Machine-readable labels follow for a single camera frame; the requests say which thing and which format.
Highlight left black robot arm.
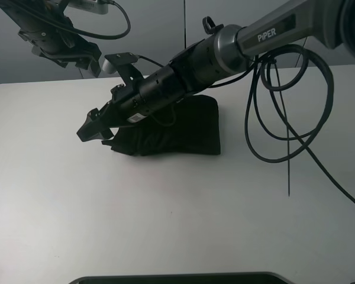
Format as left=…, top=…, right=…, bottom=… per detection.
left=0, top=1, right=101, bottom=78

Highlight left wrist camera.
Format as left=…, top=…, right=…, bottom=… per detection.
left=68, top=0, right=108, bottom=15

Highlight black printed t-shirt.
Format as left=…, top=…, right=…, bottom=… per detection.
left=102, top=95, right=221, bottom=156

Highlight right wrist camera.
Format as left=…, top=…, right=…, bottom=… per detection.
left=102, top=53, right=144, bottom=85

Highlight right black cable bundle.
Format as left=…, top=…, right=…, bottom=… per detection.
left=244, top=44, right=355, bottom=215

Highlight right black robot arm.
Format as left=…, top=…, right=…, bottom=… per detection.
left=77, top=1, right=355, bottom=142

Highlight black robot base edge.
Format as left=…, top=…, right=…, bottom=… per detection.
left=70, top=272, right=292, bottom=284

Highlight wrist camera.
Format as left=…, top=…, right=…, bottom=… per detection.
left=68, top=0, right=108, bottom=15
left=102, top=53, right=144, bottom=85

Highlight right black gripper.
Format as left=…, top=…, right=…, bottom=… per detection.
left=77, top=67, right=185, bottom=142

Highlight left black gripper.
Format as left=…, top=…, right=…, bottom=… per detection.
left=17, top=16, right=102, bottom=77

